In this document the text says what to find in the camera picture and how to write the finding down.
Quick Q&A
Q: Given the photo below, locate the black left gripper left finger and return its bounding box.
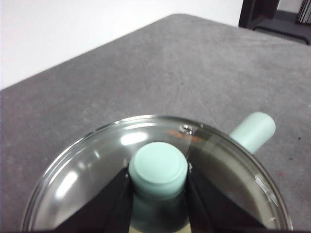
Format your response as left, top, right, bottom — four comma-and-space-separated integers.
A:
55, 166, 134, 233

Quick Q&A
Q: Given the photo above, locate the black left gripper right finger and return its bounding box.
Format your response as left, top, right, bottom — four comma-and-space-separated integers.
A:
185, 164, 266, 233

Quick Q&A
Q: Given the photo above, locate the glass pot lid green knob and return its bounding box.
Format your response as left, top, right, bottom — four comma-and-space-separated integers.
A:
20, 115, 294, 233

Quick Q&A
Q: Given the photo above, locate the striped stack on shelf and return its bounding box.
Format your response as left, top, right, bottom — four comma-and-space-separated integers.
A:
295, 0, 311, 25

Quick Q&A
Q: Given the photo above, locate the mint green pot with handle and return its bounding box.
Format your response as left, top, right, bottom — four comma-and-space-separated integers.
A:
228, 111, 276, 155

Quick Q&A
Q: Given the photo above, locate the black furniture frame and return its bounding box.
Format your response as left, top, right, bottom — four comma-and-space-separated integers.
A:
239, 0, 311, 46

